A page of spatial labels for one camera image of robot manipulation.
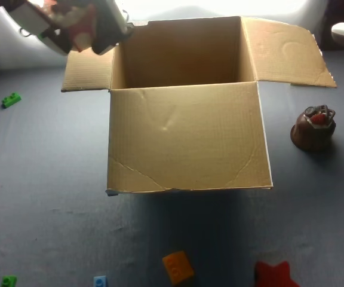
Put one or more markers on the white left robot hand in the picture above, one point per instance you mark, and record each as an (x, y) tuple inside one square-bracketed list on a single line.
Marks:
[(28, 18)]

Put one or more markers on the brown chocolate toy cake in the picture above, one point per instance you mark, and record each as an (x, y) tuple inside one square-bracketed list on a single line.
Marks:
[(312, 134)]

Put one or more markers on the white and brown cardboard box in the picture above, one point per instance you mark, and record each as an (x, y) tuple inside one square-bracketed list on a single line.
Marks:
[(190, 134)]

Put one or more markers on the green toy brick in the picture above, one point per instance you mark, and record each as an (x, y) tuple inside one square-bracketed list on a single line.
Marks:
[(9, 281), (11, 100)]

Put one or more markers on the grey table cloth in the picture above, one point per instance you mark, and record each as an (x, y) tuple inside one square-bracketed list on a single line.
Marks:
[(55, 224)]

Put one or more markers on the red star foam block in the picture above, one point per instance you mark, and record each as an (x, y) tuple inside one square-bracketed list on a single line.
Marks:
[(275, 275)]

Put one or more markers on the light blue toy brick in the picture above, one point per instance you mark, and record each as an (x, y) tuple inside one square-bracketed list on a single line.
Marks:
[(100, 282)]

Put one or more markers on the orange toy brick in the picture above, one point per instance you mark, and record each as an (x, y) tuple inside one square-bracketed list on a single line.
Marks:
[(178, 267)]

